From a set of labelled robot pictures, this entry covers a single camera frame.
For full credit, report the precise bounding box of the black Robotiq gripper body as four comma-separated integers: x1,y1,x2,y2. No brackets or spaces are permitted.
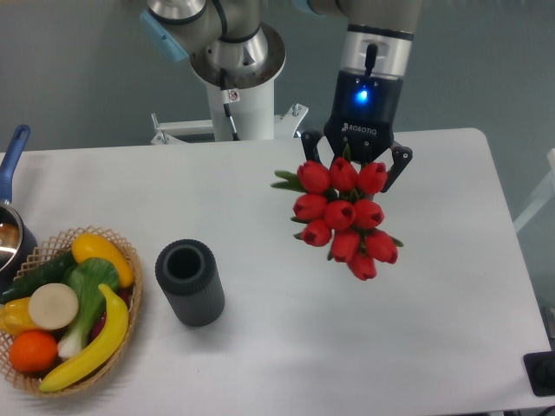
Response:
323,71,403,164

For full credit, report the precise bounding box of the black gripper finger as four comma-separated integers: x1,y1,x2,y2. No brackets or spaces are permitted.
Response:
381,145,413,193
300,129,331,161

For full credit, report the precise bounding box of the red tulip bouquet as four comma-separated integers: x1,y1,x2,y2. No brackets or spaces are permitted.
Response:
271,146,403,281

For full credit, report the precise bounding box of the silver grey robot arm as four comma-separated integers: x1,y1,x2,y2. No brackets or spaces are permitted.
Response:
140,1,421,183

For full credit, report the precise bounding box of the dark grey ribbed vase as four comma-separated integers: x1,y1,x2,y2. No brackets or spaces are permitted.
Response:
155,239,225,327

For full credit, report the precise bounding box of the red fruit under banana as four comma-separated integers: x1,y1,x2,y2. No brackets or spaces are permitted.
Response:
89,288,132,341

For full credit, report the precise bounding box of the yellow squash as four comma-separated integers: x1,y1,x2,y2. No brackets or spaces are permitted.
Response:
71,233,134,289

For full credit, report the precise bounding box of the black device at edge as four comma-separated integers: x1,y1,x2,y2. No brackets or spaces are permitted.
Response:
523,351,554,397

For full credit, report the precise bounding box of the green bok choy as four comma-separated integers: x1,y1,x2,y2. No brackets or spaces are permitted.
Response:
58,257,119,361

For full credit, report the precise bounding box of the woven wicker basket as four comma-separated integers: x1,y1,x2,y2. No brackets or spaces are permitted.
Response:
1,226,143,397

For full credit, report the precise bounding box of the yellow banana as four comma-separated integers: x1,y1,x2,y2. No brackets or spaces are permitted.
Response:
39,283,129,393

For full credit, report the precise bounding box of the dark green cucumber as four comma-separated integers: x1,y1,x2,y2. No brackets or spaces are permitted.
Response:
1,251,76,304

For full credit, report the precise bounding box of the beige round disc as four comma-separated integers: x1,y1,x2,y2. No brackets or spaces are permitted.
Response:
28,283,79,330

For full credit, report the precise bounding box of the yellow bell pepper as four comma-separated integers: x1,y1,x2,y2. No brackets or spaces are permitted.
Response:
1,297,39,336

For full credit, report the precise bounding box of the orange fruit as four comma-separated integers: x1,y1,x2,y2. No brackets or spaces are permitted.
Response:
9,330,58,373

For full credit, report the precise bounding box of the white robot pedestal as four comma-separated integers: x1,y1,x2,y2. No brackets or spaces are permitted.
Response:
151,80,309,145

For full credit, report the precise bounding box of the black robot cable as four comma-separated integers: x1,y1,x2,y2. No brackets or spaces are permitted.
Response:
218,68,241,142

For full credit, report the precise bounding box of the white frame at right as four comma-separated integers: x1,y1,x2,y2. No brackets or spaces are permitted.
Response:
513,148,554,233

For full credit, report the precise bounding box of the blue handled saucepan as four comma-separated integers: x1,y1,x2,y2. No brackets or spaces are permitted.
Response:
1,125,37,292

